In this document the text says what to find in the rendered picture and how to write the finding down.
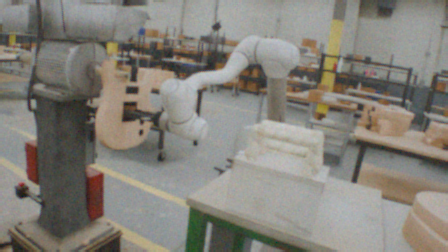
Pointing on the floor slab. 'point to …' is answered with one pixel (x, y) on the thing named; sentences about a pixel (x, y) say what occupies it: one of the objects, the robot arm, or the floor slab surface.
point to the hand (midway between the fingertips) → (130, 112)
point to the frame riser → (84, 251)
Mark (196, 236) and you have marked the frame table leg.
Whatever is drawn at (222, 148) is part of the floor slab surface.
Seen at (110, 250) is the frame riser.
